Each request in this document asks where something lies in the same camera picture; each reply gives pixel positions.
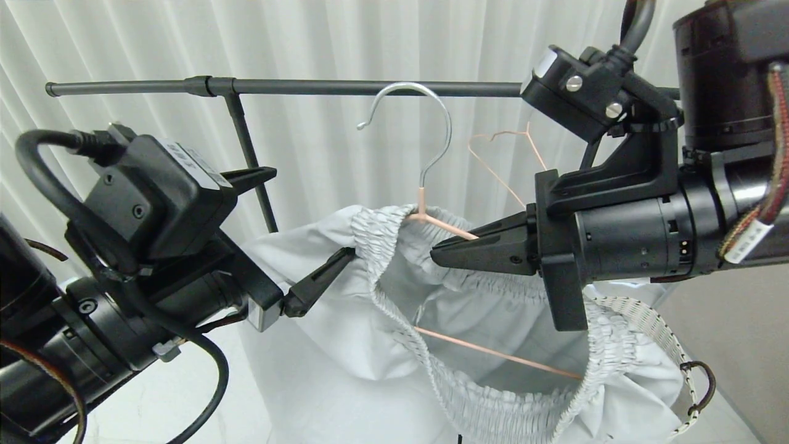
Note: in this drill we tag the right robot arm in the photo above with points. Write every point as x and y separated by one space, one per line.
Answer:
721 74

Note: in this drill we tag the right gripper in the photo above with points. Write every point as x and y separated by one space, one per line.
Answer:
629 240

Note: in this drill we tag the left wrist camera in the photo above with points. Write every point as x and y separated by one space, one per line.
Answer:
160 197

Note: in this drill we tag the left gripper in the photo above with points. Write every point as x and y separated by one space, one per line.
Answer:
185 296

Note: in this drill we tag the white curtain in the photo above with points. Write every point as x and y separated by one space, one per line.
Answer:
339 142

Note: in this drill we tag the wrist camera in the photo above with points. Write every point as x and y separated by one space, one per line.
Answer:
585 92
160 197

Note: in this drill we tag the black clothes rack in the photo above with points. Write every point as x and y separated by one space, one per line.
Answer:
339 87

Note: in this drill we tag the pink clothes hanger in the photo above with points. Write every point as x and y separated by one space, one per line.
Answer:
421 200
535 147

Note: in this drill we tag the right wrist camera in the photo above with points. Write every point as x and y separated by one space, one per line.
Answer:
585 92

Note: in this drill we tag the white laundry basket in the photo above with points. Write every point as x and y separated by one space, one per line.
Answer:
647 320

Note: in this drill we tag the pale grey shorts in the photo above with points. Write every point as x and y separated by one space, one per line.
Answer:
320 357

